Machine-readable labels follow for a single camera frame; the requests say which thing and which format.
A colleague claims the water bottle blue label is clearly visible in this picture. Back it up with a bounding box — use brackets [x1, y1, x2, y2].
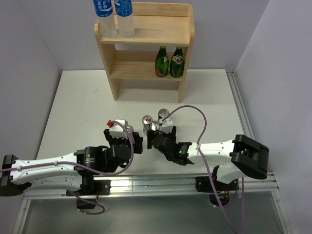
[115, 0, 135, 38]
[93, 0, 117, 38]

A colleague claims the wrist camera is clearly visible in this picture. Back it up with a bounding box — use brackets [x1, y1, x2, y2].
[159, 118, 174, 134]
[107, 119, 128, 139]

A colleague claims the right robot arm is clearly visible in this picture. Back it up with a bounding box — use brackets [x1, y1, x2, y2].
[147, 126, 269, 190]

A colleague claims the black can front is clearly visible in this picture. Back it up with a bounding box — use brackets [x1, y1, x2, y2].
[150, 120, 160, 131]

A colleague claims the green glass bottle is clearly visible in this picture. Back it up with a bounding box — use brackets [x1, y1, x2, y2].
[170, 47, 185, 78]
[155, 46, 169, 77]

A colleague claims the silver can middle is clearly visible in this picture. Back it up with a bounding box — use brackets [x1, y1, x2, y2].
[142, 115, 153, 136]

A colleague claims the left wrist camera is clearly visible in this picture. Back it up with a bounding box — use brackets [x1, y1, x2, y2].
[107, 119, 128, 139]

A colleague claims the green glass bottle right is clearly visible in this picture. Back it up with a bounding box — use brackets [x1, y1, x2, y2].
[170, 47, 185, 78]

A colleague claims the aluminium front rail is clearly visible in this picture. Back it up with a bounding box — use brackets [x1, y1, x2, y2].
[23, 174, 280, 199]

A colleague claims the green glass bottle left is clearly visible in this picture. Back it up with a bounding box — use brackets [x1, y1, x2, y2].
[155, 46, 169, 77]

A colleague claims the silver can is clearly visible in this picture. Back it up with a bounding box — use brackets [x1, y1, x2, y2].
[142, 115, 153, 136]
[126, 124, 134, 135]

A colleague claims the aluminium side rail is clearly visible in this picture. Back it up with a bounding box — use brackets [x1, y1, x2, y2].
[226, 69, 255, 139]

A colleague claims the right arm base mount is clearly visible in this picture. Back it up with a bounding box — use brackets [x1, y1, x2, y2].
[195, 176, 239, 207]

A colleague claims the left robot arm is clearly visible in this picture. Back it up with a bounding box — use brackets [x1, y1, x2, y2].
[0, 129, 143, 197]

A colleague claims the black can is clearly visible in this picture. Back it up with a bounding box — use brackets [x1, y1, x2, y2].
[150, 120, 160, 131]
[157, 108, 170, 123]

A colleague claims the silver can front left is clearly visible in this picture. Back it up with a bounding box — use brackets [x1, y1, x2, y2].
[126, 124, 134, 135]

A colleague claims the wooden two-tier shelf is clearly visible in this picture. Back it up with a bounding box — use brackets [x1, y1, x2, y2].
[94, 2, 195, 103]

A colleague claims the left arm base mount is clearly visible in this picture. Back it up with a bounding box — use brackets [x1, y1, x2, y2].
[74, 180, 111, 211]

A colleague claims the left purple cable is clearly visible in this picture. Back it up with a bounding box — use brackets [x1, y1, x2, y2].
[0, 123, 135, 215]

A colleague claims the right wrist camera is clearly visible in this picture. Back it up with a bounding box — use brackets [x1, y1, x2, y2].
[159, 118, 174, 134]

